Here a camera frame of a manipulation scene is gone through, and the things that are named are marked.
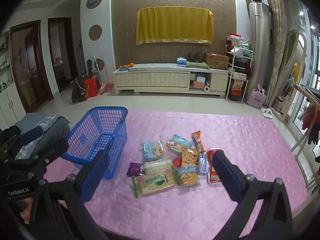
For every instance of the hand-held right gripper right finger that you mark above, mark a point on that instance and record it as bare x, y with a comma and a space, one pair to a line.
226, 177

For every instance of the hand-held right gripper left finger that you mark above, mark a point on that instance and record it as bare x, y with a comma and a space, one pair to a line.
96, 173

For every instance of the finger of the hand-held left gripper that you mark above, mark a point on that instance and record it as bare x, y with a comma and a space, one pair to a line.
50, 152
31, 135

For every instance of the red pouch with green label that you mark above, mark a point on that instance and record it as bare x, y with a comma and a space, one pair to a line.
211, 175

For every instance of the blue gum packet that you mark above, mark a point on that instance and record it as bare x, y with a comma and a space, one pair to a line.
202, 165

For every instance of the blue cake packet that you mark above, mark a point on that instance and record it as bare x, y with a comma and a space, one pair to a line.
188, 177
178, 143
152, 151

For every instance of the purple snack packet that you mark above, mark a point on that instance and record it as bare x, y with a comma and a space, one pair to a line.
135, 169

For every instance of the yellow orange snack packet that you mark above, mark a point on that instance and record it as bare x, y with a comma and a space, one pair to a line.
189, 158

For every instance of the blue plastic basket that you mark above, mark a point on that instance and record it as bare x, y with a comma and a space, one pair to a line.
100, 122

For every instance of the small red snack packet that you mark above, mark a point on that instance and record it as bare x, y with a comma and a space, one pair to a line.
177, 162

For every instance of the green cracker packet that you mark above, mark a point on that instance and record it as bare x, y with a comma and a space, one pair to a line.
155, 182

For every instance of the beige cracker packet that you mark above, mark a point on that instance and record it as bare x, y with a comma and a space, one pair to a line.
156, 166

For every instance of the grey chair cover floral trim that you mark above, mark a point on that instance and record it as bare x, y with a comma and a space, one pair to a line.
50, 126

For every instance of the white cupboard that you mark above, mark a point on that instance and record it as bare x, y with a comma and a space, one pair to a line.
7, 105

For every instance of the orange stick snack packet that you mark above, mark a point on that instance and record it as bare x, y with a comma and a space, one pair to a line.
198, 141

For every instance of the dark duffel bag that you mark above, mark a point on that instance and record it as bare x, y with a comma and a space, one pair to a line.
78, 90

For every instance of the dark wooden door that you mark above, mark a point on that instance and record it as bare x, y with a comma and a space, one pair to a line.
30, 67

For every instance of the red shopping bag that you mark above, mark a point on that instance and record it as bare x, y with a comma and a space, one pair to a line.
91, 88

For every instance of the white slippers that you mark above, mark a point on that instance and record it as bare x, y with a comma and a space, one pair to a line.
267, 113

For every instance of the wooden coat rack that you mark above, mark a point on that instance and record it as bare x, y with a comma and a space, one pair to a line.
301, 140

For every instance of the pink broom with dustpan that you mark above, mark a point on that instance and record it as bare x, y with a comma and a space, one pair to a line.
107, 89

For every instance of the pink tote bag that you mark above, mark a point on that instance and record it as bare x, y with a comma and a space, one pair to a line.
256, 97

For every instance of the red gift box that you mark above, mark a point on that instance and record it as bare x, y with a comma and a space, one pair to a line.
237, 90

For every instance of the white paper roll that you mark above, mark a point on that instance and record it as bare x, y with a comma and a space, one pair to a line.
206, 88

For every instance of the white mop pole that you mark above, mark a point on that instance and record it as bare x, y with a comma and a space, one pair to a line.
96, 67

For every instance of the orange box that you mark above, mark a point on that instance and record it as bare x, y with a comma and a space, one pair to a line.
196, 85

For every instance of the red and dark hanging gloves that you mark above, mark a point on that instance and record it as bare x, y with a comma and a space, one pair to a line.
311, 125

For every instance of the light blue box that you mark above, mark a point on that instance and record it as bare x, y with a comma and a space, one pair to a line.
200, 78

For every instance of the white carton box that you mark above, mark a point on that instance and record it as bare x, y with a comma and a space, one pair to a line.
240, 75

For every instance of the plate of oranges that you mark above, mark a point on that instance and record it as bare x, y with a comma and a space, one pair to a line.
126, 66

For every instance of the white metal rack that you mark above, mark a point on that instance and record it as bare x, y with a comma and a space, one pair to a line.
233, 65

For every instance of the cream tv cabinet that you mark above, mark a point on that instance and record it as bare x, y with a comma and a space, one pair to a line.
160, 80

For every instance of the green folded pad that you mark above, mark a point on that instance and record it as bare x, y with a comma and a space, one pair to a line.
197, 65

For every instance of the brown cardboard box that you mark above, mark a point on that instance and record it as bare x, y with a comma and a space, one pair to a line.
217, 61

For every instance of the blue tissue box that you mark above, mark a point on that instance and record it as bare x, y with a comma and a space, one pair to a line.
181, 62

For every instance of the black router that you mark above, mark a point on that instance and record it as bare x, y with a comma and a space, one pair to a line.
195, 57

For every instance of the yellow hanging garment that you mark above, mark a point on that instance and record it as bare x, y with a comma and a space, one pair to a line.
295, 73

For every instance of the tower air conditioner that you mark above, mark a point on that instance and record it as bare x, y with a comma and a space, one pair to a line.
258, 50

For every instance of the patterned curtain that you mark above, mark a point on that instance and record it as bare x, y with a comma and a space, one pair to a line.
280, 42

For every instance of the glass sliding door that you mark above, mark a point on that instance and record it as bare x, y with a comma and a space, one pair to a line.
313, 55

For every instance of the wall shelf with ornaments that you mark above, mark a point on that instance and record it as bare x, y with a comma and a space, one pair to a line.
4, 60

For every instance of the dark wooden doorway frame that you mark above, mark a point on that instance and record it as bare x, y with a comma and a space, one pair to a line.
71, 50

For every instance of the round brown wall disc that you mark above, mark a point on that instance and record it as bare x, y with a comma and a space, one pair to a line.
100, 63
95, 33

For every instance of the round wall plate blue centre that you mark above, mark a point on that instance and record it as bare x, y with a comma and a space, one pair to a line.
94, 0

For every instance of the yellow wall cloth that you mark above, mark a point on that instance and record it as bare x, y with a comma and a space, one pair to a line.
175, 25

